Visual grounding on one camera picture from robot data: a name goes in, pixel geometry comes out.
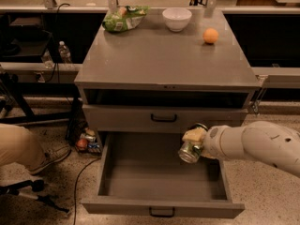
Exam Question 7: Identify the open grey middle drawer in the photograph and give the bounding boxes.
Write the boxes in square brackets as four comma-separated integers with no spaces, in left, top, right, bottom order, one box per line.
[82,132,245,218]

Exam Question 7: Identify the white bowl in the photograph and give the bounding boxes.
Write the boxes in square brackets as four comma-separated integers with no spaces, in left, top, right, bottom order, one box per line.
[162,7,192,32]

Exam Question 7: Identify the green soda can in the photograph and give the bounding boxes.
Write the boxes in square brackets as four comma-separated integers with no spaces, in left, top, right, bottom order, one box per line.
[178,124,208,163]

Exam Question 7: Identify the green chip bag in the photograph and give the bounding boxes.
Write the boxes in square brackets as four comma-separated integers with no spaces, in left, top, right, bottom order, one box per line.
[102,6,149,33]

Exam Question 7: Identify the black drawer handle top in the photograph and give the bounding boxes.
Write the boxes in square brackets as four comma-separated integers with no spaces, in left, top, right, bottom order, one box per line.
[150,113,177,123]

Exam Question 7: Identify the clear water bottle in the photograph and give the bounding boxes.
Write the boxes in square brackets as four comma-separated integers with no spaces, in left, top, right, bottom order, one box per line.
[58,41,72,64]
[41,50,54,69]

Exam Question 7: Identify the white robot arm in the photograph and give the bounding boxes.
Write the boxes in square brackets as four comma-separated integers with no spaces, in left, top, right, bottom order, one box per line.
[178,121,300,177]

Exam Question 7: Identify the orange fruit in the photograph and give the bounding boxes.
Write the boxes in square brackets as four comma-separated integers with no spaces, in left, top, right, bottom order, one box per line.
[202,28,218,44]

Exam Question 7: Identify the grey sneaker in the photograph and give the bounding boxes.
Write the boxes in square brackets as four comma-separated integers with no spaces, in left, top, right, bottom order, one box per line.
[29,146,71,175]

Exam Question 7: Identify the black floor cable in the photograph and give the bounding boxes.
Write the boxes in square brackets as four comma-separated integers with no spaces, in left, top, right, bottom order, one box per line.
[72,157,101,225]

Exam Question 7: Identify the grey drawer cabinet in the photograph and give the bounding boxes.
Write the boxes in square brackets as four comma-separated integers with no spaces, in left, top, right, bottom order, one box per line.
[74,7,262,155]

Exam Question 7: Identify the red apple on floor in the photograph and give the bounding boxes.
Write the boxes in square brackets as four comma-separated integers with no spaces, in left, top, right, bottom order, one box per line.
[76,139,88,151]

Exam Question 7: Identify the black drawer handle middle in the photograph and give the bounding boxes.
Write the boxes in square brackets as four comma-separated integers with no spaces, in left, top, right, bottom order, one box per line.
[149,207,175,218]

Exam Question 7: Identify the black office chair base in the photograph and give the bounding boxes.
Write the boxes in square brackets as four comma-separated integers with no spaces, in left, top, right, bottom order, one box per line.
[0,179,69,213]

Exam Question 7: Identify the black drawer handle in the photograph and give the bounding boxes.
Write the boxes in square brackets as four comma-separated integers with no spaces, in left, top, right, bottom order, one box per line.
[150,113,177,123]
[149,207,175,218]

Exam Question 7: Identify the closed grey top drawer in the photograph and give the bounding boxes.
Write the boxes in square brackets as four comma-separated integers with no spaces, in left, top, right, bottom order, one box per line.
[82,105,248,133]

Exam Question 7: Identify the person's leg in khaki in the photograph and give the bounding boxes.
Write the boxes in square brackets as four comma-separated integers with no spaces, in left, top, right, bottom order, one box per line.
[0,124,46,171]

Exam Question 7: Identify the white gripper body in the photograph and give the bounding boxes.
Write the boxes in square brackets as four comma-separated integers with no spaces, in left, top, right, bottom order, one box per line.
[203,126,228,160]

